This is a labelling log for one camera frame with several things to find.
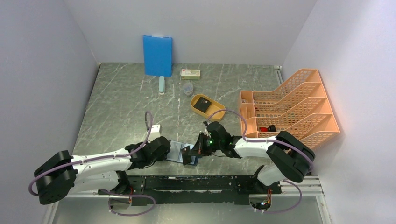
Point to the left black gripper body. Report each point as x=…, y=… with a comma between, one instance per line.
x=161, y=157

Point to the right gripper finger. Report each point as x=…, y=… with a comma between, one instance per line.
x=196, y=151
x=203, y=139

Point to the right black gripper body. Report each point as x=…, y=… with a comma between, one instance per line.
x=212, y=145

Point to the dark blue card holder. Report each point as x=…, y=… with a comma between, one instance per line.
x=176, y=153

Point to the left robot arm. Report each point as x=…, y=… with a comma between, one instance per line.
x=65, y=174

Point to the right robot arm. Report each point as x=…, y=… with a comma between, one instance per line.
x=291, y=159

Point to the black card in tray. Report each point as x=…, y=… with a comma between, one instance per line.
x=202, y=104

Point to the yellow oval tray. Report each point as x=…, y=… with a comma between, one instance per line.
x=215, y=106

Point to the red black object in rack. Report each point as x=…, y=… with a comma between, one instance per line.
x=270, y=128

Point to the small clear plastic cup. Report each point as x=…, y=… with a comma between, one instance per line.
x=188, y=89

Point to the small red white box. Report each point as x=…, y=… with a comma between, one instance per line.
x=190, y=74

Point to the light blue eraser stick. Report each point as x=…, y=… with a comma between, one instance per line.
x=161, y=85

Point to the orange file organizer rack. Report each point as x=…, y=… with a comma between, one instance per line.
x=300, y=106

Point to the blue board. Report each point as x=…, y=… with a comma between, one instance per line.
x=157, y=53

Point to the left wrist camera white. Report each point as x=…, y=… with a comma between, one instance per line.
x=156, y=131

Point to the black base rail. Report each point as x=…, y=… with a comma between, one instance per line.
x=183, y=189

